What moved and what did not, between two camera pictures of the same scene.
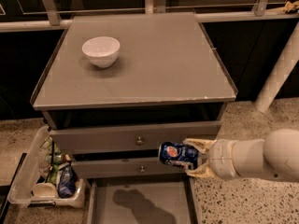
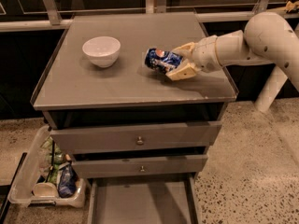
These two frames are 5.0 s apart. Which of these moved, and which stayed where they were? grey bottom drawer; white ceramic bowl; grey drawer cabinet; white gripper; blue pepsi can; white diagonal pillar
Moved: blue pepsi can; white gripper
Stayed: white ceramic bowl; grey bottom drawer; grey drawer cabinet; white diagonal pillar
